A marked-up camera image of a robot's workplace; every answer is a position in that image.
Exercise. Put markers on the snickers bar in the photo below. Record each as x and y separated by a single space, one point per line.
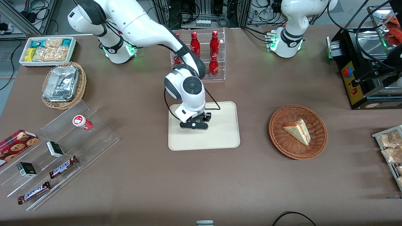
34 192
62 167

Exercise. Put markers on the light wicker basket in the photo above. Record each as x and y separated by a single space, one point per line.
82 81

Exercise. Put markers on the yellow snack packet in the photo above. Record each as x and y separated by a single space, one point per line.
29 55

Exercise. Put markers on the clear acrylic stepped display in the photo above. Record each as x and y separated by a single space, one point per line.
94 141

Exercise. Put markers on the black machine with yellow panel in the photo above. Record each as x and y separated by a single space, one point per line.
351 84

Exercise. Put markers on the cream plastic tray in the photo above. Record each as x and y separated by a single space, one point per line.
220 135

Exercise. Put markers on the clear acrylic bottle rack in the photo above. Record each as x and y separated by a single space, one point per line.
220 78

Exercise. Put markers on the triangular wrapped sandwich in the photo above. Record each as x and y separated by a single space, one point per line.
298 131

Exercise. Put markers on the clear snack bag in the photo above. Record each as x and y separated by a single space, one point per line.
392 155
391 139

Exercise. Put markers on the red gum bottle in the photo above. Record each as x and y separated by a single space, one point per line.
81 121

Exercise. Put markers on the silver foil tray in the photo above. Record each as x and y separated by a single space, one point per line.
61 83

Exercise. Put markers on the white power strip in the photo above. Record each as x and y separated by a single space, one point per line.
203 23

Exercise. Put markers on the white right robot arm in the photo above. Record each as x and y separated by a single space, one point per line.
141 25

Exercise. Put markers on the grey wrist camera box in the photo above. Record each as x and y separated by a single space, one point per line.
188 125

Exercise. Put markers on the clear bag of crackers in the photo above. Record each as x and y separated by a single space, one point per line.
51 53

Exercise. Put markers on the white rectangular snack tray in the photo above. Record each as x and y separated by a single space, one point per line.
73 51

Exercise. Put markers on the red packaged item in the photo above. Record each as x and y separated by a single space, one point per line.
394 34

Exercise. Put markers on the small black box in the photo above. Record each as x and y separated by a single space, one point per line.
55 149
26 169

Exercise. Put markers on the small grey device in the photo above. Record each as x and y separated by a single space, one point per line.
204 223

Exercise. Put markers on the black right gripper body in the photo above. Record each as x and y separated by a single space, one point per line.
202 117

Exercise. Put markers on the red cookie box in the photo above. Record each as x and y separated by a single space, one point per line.
15 144

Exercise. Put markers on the round brown wicker basket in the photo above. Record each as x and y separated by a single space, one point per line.
282 144

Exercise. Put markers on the teal snack packet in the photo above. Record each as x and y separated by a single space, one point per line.
66 42
36 43

